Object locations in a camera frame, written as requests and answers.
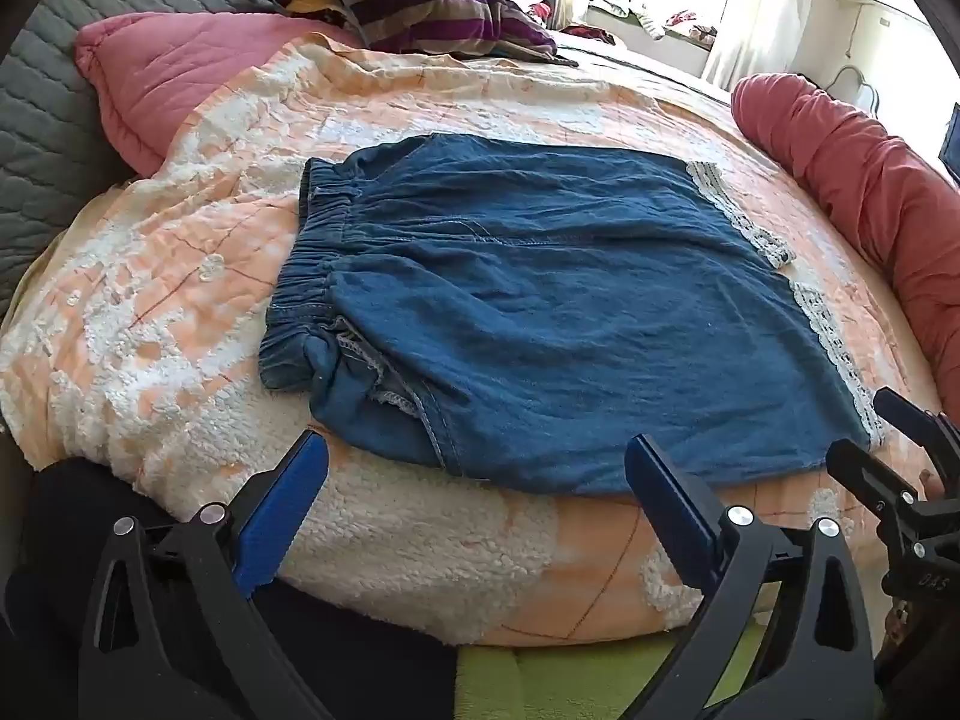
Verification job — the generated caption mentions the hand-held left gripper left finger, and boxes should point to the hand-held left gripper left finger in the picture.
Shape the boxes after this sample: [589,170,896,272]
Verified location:
[77,429,335,720]

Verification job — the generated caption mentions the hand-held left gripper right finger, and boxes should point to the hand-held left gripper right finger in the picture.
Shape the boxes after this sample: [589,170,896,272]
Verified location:
[624,433,878,720]

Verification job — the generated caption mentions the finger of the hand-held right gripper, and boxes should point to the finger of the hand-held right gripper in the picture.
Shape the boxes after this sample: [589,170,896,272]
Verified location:
[873,387,960,467]
[826,438,922,535]

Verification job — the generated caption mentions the dark cloth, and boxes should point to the dark cloth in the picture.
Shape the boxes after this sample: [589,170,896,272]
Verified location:
[0,457,458,720]

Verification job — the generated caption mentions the green mat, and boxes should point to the green mat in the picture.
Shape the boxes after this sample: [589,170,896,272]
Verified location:
[454,611,760,720]

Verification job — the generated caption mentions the orange and white fleece blanket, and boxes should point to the orange and white fleece blanket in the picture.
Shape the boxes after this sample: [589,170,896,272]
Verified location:
[0,34,946,650]

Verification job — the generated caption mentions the red rolled duvet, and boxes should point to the red rolled duvet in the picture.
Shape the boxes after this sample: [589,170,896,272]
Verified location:
[731,73,960,421]

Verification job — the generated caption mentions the black monitor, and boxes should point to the black monitor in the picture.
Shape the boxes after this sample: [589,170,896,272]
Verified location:
[937,101,960,185]

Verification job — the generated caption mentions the grey quilted headboard cover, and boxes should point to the grey quilted headboard cover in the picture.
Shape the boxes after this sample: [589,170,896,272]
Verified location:
[0,0,421,316]

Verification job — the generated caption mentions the cream curtain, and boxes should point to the cream curtain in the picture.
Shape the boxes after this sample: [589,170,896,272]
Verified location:
[701,0,809,91]

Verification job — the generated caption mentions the pink quilted pillow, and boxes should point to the pink quilted pillow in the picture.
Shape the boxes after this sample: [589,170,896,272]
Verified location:
[73,13,362,177]

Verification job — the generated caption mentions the clothes on window sill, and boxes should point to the clothes on window sill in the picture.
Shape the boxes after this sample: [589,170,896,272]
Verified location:
[589,0,722,47]

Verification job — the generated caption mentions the purple striped pillow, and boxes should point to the purple striped pillow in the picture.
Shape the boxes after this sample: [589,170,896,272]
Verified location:
[251,0,580,66]

